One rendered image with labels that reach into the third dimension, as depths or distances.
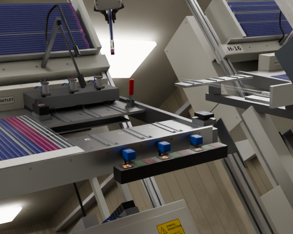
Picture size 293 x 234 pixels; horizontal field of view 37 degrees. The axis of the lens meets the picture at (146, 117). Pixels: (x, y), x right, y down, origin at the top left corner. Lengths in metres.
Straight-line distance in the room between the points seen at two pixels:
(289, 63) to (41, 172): 0.61
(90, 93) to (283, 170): 0.74
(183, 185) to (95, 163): 5.10
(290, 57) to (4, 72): 1.17
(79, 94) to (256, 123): 0.65
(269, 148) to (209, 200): 4.39
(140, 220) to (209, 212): 4.52
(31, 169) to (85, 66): 0.92
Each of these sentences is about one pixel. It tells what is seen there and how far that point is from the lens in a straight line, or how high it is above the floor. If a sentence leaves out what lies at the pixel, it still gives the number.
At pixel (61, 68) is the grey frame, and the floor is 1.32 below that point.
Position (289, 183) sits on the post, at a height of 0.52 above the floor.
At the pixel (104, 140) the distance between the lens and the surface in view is 1.26.
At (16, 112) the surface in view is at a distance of 1.68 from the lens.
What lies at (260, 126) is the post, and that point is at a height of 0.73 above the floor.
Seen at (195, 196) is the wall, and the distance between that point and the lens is 6.06.
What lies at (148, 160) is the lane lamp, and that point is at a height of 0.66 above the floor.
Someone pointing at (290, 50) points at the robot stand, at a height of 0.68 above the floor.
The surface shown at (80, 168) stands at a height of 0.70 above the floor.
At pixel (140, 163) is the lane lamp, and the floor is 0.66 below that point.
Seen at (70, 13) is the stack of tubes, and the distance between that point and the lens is 2.04.
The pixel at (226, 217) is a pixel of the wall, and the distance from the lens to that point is 5.76.
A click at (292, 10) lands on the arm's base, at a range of 1.00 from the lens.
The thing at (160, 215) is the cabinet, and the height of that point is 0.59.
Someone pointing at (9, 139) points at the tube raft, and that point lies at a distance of 1.31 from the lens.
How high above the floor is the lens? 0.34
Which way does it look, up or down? 22 degrees up
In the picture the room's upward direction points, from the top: 24 degrees counter-clockwise
